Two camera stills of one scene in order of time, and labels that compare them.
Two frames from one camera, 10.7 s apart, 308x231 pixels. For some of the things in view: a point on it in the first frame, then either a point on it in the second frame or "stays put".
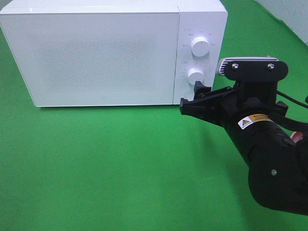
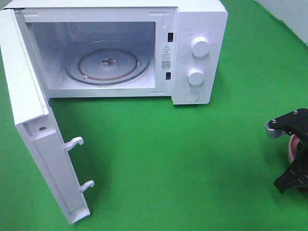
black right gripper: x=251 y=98 → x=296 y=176
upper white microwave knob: x=200 y=46 stays put
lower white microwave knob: x=194 y=74 stays put
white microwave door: x=95 y=59 → x=32 y=118
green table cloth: x=140 y=167 stays put
